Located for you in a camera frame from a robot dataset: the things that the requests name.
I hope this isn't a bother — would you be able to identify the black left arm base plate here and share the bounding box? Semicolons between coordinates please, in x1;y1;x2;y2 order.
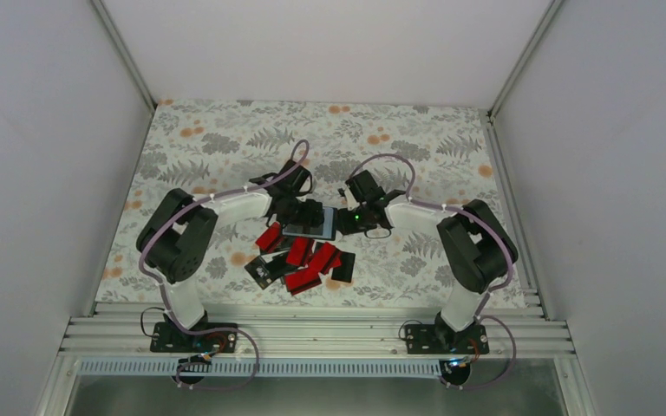
149;322;238;354

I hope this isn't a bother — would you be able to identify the aluminium corner post right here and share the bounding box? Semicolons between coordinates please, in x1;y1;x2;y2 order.
488;0;564;120

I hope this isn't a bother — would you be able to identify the black card centre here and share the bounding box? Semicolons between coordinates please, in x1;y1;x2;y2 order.
264;253;297;281

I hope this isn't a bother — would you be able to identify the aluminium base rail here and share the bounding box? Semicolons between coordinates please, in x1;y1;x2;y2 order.
59;303;575;378

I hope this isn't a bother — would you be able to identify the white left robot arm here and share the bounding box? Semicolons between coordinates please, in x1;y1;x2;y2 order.
136;159;323;351

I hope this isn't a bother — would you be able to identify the black card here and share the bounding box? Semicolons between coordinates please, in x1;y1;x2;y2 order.
331;251;356;283
264;253;297;281
244;257;274;289

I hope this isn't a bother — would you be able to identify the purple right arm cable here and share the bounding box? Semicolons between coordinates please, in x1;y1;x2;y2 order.
349;153;518;392

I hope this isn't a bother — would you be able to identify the aluminium corner post left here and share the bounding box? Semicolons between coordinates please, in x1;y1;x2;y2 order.
88;0;157;114

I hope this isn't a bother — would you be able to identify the black card left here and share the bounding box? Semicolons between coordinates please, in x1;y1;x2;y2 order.
244;257;274;289

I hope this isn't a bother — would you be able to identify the black card right top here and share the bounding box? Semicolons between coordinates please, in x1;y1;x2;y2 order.
331;251;356;283

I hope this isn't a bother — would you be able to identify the black card holder wallet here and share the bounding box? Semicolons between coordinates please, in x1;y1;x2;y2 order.
282;206;337;241

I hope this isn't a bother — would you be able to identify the aluminium corner post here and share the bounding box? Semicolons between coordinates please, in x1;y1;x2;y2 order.
88;0;157;114
488;0;564;120

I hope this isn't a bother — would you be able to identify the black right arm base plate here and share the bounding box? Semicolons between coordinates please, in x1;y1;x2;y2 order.
402;323;490;355

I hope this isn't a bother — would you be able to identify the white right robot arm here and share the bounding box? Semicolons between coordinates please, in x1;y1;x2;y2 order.
336;170;519;353

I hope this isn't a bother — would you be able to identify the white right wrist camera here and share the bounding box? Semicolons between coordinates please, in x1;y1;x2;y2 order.
338;187;358;211

